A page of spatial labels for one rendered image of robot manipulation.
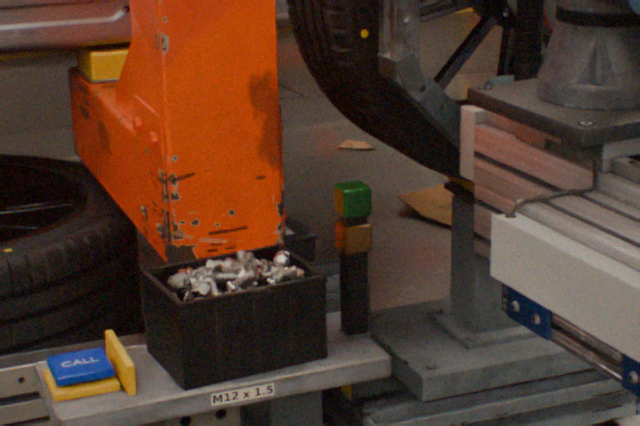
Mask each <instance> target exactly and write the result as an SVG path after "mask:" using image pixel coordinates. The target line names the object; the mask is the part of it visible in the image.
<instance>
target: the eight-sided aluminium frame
mask: <svg viewBox="0 0 640 426"><path fill-rule="evenodd" d="M378 48H379V53H377V57H378V59H379V74H380V75H381V76H383V77H384V78H385V79H386V80H387V81H388V82H389V85H390V86H392V87H394V89H395V90H396V91H397V92H398V93H399V94H401V95H402V96H403V97H404V98H406V99H407V100H408V101H409V102H410V103H411V104H412V105H413V106H414V107H415V108H416V109H417V110H418V112H419V113H420V114H421V115H422V116H423V117H424V118H425V119H426V120H427V121H430V122H431V123H432V124H433V125H434V126H435V127H436V128H437V129H438V130H439V131H440V132H441V133H442V134H443V135H444V137H445V138H446V139H447V140H448V141H449V142H450V143H451V144H453V145H454V146H455V147H456V148H458V149H459V152H460V136H461V107H460V106H459V105H458V104H457V103H456V102H455V101H454V100H453V99H452V98H451V97H450V96H448V95H447V94H446V93H445V92H444V91H443V89H442V88H441V87H440V86H439V85H438V84H437V83H436V82H435V81H434V80H433V79H432V78H431V77H430V76H429V75H428V74H427V73H425V72H424V71H423V70H422V69H421V68H420V0H379V1H378Z"/></svg>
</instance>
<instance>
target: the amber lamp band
mask: <svg viewBox="0 0 640 426"><path fill-rule="evenodd" d="M334 245H335V247H337V248H338V249H339V250H340V251H341V252H343V253H344V254H345V255H353V254H359V253H366V252H371V251H372V225H371V224H370V223H369V222H367V223H366V224H359V225H352V226H346V225H345V224H343V223H342V222H341V221H339V220H335V221H334Z"/></svg>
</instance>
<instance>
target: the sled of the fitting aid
mask: <svg viewBox="0 0 640 426"><path fill-rule="evenodd" d="M639 404H640V399H639V398H638V397H636V396H635V395H633V394H631V392H629V391H627V390H626V389H624V388H622V387H621V384H619V383H618V382H616V381H615V380H612V379H610V378H609V377H607V375H605V374H604V373H602V372H601V371H599V370H596V369H595V368H593V369H588V370H583V371H577V372H572V373H567V374H561V375H556V376H551V377H546V378H540V379H535V380H530V381H524V382H519V383H514V384H509V385H503V386H499V387H494V388H489V390H487V389H483V391H478V392H473V393H468V394H462V395H457V396H452V397H447V398H441V399H436V400H431V401H426V402H422V401H421V400H420V399H418V398H417V397H416V396H415V394H414V393H413V392H412V391H411V390H410V389H409V388H408V387H407V386H406V385H405V384H404V383H402V382H401V381H400V380H399V379H397V378H396V377H395V376H394V374H393V373H392V372H391V376H390V377H389V378H383V379H377V380H372V381H367V382H362V383H355V384H350V385H345V386H340V387H334V388H328V389H323V390H322V409H323V410H324V411H325V413H326V414H327V415H328V416H329V417H330V419H331V420H332V421H333V423H334V424H336V425H337V426H587V425H592V424H597V423H602V422H606V421H612V420H617V419H621V418H626V417H631V416H636V415H639Z"/></svg>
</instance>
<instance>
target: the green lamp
mask: <svg viewBox="0 0 640 426"><path fill-rule="evenodd" d="M333 197H334V212H337V213H338V214H339V215H340V216H342V217H343V218H344V219H353V218H361V217H368V216H371V214H372V190H371V188H370V187H369V186H367V185H366V184H364V182H363V181H361V180H355V181H347V182H340V184H335V185H334V187H333Z"/></svg>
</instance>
